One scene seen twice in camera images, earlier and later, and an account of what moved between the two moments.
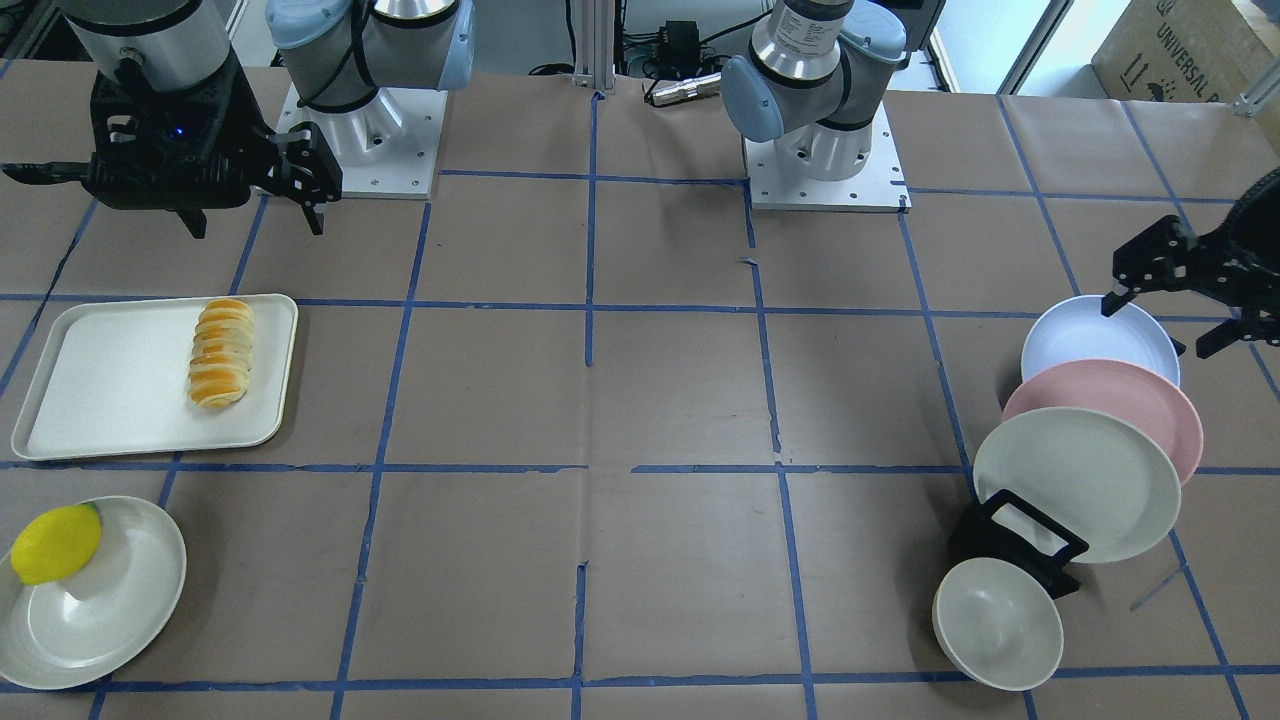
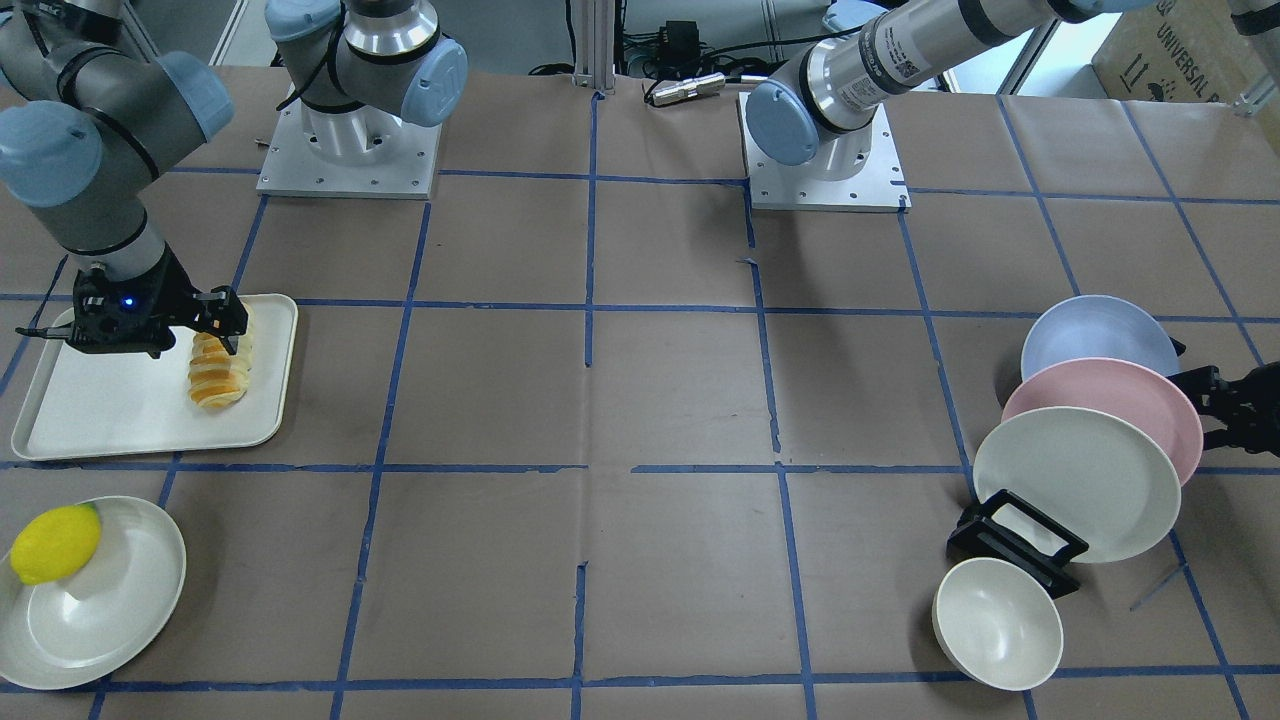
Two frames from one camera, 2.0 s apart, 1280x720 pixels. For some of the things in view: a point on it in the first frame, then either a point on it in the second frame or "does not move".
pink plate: x=1134 y=394 does not move
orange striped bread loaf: x=221 y=357 does not move
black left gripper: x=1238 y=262 to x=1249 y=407
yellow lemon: x=56 y=543 does not move
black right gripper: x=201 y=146 to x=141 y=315
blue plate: x=1075 y=328 does not move
